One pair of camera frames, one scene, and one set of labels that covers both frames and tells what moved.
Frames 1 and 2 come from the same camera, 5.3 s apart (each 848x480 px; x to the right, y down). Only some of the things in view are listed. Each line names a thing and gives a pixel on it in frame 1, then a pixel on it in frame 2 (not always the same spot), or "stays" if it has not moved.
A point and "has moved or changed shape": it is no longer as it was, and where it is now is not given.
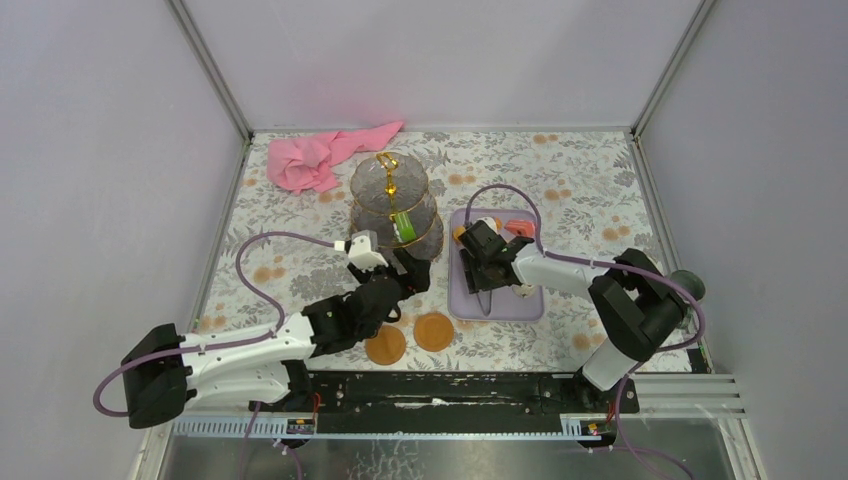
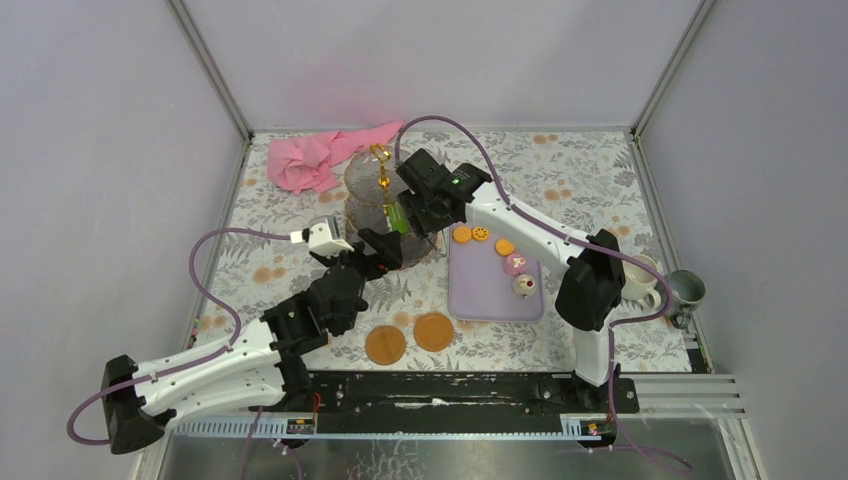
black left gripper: [403, 279] -> [361, 253]
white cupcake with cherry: [523, 290] stays
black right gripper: [474, 281] -> [424, 225]
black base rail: [436, 393] stays
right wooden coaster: [433, 332] stays
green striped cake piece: [403, 227] has moved or changed shape
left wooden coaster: [387, 347] stays
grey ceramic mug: [690, 282] stays
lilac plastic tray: [493, 305] stays
